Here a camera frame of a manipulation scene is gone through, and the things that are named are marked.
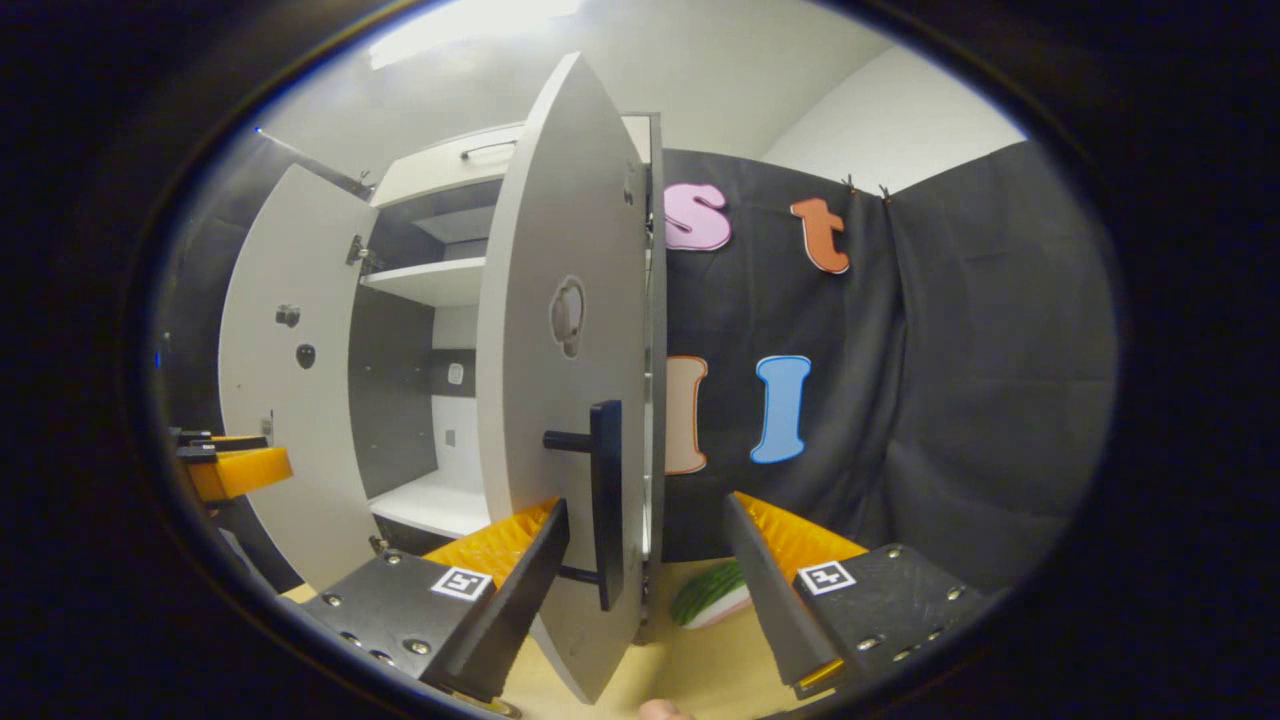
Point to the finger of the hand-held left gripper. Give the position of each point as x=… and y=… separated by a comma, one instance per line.
x=240, y=472
x=200, y=438

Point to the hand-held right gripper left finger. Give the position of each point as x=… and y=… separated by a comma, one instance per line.
x=520, y=600

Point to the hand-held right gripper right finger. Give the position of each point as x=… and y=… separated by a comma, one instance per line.
x=770, y=610

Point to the white cabinet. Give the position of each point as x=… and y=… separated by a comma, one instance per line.
x=385, y=400

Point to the white cabinet door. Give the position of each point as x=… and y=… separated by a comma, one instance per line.
x=310, y=250
x=550, y=180

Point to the metal door hinge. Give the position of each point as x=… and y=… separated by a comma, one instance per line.
x=356, y=250

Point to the white cabinet shelf board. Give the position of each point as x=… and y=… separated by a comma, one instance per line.
x=430, y=280

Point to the white cabinet drawer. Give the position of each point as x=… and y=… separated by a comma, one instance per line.
x=440, y=170

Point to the green striped toy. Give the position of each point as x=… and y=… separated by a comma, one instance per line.
x=705, y=592

